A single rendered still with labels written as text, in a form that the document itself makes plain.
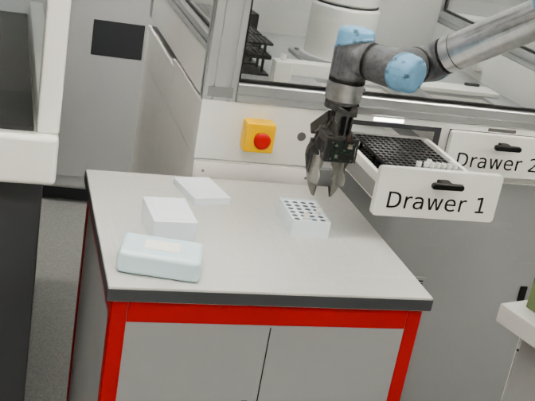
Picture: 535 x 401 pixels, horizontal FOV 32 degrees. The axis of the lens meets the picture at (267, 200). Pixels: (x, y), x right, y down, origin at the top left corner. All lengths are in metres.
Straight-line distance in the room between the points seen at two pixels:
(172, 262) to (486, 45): 0.73
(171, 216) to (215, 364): 0.30
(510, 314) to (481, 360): 0.90
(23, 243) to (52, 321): 1.04
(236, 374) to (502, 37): 0.81
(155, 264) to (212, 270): 0.13
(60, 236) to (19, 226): 1.63
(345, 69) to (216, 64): 0.40
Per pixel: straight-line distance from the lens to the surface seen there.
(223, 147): 2.22
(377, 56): 1.83
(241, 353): 1.77
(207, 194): 2.06
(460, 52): 1.88
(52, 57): 1.87
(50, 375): 2.80
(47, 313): 3.11
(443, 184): 2.00
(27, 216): 2.03
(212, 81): 2.17
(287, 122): 2.23
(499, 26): 1.84
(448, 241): 2.52
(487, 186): 2.09
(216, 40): 2.14
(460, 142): 2.39
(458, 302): 2.62
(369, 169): 2.08
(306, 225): 1.96
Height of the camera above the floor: 1.50
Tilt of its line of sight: 20 degrees down
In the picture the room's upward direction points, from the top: 10 degrees clockwise
